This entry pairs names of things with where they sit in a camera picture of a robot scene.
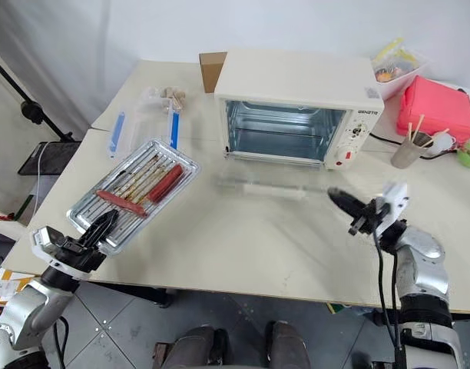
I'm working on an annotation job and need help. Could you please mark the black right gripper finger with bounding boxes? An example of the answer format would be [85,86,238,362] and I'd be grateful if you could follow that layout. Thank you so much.
[329,194,362,221]
[326,186,366,213]

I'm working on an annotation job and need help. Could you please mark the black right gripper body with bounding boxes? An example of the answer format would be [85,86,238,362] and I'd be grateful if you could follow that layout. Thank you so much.
[347,199,390,237]

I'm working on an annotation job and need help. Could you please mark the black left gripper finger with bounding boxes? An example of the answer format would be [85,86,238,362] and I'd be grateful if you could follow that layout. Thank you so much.
[89,210,120,240]
[82,222,119,249]

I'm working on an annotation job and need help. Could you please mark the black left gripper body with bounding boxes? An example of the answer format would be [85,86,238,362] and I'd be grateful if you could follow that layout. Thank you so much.
[59,235,108,272]

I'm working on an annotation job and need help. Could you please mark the silver metal baking tray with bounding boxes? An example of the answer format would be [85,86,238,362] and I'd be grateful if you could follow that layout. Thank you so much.
[65,138,203,258]

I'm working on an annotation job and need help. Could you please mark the glass oven door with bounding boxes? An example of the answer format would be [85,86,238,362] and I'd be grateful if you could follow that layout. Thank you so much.
[210,168,338,205]

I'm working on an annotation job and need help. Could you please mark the long red sausage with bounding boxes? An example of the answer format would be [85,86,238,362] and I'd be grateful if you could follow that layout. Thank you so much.
[95,188,149,218]

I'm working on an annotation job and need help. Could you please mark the dark red sausage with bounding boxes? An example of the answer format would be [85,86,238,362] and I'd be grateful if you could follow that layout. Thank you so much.
[147,164,186,203]

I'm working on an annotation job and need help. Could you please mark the cream toaster oven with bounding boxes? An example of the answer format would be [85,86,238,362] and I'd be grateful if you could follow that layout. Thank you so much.
[213,47,386,172]

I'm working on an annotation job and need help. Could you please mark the grilled food skewer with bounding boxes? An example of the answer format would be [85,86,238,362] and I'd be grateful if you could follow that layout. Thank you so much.
[117,155,170,203]
[131,159,178,204]

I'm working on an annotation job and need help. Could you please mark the grey cup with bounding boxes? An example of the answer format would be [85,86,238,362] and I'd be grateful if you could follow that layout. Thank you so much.
[390,131,432,170]

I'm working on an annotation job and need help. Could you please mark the yellow cardboard package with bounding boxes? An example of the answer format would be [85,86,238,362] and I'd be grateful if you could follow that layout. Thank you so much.
[0,268,33,309]

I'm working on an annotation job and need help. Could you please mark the black flat pad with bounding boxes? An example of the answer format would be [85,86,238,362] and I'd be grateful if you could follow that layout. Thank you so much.
[17,140,83,178]

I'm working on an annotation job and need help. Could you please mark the white round ball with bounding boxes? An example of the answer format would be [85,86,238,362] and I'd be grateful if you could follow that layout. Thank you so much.
[429,129,458,155]

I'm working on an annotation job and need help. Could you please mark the clear container with blue clips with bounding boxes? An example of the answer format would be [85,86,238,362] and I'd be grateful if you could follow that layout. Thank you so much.
[104,85,183,159]

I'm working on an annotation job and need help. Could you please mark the green toy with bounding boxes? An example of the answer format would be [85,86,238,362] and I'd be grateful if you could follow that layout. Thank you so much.
[456,141,470,168]

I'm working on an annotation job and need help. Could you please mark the pink plastic box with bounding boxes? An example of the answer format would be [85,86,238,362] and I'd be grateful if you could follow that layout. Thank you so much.
[396,74,470,145]

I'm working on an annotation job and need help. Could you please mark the clear plastic storage bin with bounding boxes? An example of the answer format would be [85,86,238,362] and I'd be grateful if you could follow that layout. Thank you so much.
[369,37,432,101]

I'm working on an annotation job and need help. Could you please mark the black tripod stand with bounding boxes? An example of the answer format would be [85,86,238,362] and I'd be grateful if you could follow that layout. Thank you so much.
[0,51,75,144]

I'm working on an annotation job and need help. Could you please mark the dark rounded shape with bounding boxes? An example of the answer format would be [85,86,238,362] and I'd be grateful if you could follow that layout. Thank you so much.
[264,320,309,369]
[161,325,229,369]

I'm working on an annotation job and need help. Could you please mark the brown cardboard box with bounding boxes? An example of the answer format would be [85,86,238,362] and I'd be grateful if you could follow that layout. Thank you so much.
[198,51,229,95]

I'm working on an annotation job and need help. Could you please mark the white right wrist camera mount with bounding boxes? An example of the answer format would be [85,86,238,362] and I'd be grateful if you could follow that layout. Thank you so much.
[372,181,409,234]

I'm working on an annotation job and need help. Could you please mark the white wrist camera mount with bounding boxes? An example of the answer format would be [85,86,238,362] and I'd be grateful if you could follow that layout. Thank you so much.
[372,181,409,234]
[29,225,92,282]

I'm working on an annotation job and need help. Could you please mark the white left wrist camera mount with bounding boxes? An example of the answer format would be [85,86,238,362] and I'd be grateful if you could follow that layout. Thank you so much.
[29,225,92,282]

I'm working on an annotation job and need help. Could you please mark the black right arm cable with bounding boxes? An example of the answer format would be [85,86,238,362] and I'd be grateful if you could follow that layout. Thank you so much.
[372,230,408,369]

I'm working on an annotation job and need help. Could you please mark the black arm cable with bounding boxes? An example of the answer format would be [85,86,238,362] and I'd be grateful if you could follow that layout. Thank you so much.
[51,315,71,368]
[372,230,408,369]

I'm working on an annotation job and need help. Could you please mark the black oven power cable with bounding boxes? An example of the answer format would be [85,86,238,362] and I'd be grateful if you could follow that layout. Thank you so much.
[368,131,402,148]

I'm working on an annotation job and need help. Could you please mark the white cable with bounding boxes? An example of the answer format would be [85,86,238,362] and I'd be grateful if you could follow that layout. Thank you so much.
[26,141,50,217]

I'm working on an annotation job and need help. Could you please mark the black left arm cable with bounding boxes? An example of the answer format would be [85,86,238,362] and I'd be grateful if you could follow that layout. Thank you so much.
[51,315,71,368]

